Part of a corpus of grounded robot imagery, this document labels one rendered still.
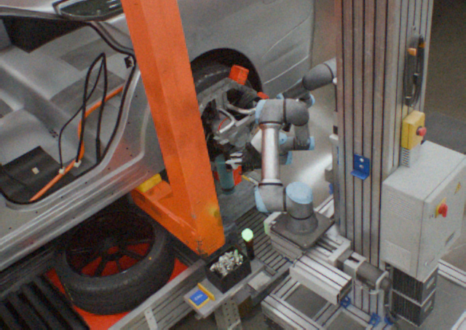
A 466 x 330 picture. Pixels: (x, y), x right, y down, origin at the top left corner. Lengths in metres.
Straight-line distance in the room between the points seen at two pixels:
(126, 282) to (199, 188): 0.69
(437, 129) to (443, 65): 1.44
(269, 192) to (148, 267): 0.88
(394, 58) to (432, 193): 0.58
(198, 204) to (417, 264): 1.06
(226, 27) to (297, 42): 0.65
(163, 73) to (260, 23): 1.19
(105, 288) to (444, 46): 3.89
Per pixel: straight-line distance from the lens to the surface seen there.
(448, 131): 4.23
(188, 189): 2.85
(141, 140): 3.27
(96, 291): 3.27
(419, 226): 2.51
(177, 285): 3.30
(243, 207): 3.97
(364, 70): 2.27
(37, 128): 3.85
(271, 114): 2.79
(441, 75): 5.45
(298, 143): 3.11
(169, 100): 2.54
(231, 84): 3.38
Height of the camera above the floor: 2.88
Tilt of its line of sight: 39 degrees down
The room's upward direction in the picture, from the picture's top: 10 degrees counter-clockwise
